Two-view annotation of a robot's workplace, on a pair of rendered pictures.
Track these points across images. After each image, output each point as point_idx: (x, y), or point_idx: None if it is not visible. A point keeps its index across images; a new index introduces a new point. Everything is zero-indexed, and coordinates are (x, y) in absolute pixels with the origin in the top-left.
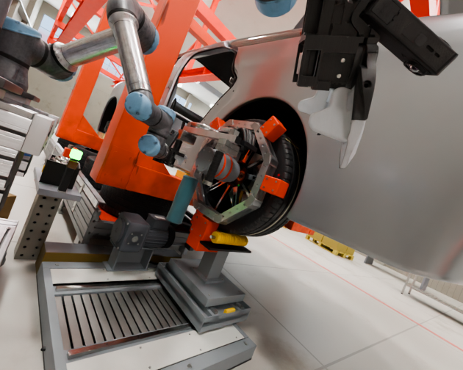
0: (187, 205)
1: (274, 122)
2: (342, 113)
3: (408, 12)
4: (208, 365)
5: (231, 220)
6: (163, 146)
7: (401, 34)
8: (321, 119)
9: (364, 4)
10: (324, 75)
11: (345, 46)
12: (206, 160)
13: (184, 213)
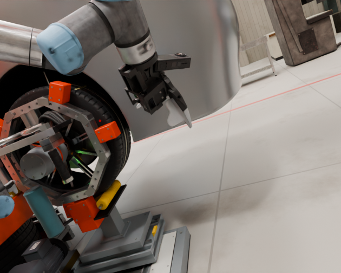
0: (54, 210)
1: (58, 87)
2: (176, 110)
3: (169, 60)
4: (181, 265)
5: (100, 182)
6: (9, 194)
7: (171, 67)
8: (172, 119)
9: (152, 67)
10: (157, 102)
11: (159, 89)
12: (37, 166)
13: (58, 218)
